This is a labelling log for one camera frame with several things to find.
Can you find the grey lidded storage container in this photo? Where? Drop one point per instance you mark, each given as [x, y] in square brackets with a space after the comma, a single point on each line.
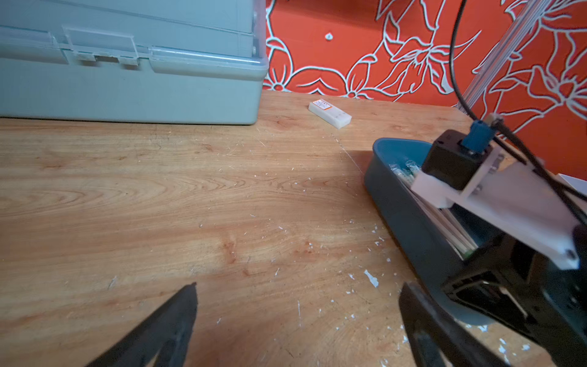
[192, 62]

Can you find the small white labelled box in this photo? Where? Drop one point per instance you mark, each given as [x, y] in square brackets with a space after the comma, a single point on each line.
[329, 113]

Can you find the chopstick pairs bundle in box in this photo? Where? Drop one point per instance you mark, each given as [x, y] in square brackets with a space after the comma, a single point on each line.
[452, 230]

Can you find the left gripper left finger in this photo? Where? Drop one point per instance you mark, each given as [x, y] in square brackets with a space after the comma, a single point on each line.
[163, 337]

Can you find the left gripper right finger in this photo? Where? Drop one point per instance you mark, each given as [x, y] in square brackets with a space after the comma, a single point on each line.
[435, 338]

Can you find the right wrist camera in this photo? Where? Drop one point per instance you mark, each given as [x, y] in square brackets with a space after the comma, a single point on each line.
[522, 200]

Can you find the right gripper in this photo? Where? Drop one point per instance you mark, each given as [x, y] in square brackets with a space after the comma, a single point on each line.
[524, 290]

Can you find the blue plastic storage box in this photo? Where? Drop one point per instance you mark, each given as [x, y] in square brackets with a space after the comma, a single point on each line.
[426, 248]

